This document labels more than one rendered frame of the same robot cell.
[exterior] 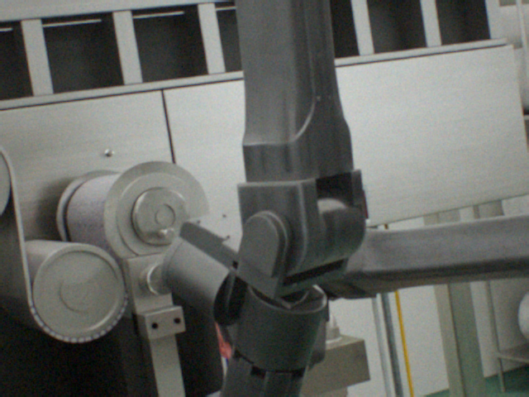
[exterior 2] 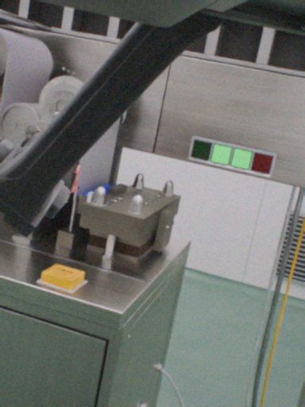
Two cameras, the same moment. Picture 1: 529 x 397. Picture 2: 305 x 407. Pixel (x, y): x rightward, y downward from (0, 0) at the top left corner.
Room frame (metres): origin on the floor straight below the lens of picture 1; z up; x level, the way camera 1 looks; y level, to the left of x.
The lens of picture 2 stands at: (0.43, -0.90, 1.34)
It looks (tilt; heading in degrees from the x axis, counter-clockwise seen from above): 12 degrees down; 39
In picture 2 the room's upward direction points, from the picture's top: 11 degrees clockwise
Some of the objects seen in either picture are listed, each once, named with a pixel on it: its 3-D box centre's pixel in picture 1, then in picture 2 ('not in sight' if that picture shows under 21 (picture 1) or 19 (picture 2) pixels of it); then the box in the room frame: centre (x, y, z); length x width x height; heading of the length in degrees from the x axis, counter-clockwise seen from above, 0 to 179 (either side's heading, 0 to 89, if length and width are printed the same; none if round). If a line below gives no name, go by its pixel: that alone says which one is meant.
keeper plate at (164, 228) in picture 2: not in sight; (166, 228); (1.60, -0.03, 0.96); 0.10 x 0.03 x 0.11; 25
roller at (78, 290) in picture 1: (56, 284); (42, 125); (1.39, 0.30, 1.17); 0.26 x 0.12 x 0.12; 25
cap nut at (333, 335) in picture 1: (326, 326); (137, 203); (1.42, -0.06, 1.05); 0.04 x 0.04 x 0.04
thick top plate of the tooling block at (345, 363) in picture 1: (258, 355); (135, 209); (1.54, 0.05, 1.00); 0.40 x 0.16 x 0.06; 25
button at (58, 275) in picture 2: not in sight; (63, 277); (1.18, -0.10, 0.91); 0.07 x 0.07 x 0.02; 25
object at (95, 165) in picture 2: (185, 302); (97, 161); (1.46, 0.14, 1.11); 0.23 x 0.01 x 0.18; 25
